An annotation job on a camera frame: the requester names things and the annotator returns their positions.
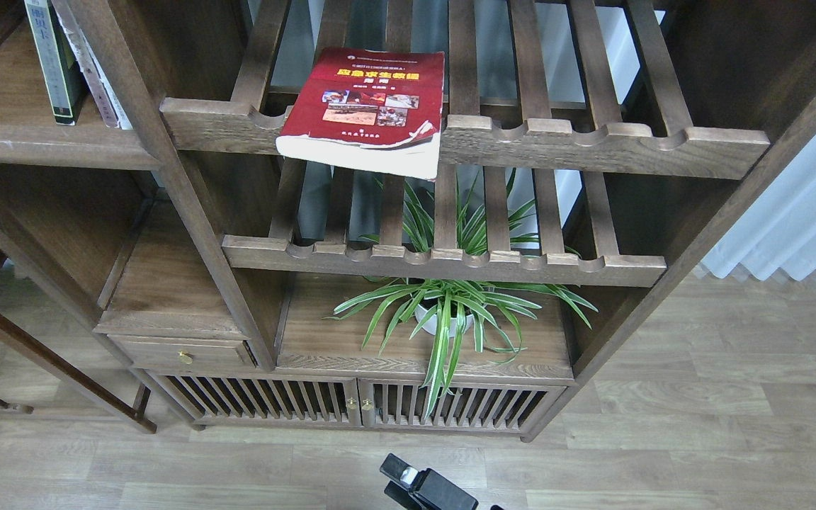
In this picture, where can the thin book white spine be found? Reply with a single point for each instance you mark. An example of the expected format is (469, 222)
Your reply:
(104, 96)

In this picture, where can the dark wooden bookshelf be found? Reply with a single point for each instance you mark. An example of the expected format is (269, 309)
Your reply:
(611, 143)

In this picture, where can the white curtain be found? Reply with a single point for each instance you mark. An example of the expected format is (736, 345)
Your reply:
(777, 234)

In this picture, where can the brass drawer knob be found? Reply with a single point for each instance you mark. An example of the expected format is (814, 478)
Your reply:
(185, 357)

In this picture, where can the green black cover book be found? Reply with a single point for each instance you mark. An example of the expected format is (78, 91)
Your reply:
(65, 84)

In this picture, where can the green spider plant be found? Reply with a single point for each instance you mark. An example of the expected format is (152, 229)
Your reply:
(451, 306)

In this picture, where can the red cover book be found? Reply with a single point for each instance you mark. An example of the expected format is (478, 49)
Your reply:
(370, 111)

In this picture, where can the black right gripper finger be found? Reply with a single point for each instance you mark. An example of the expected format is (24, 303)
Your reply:
(422, 489)

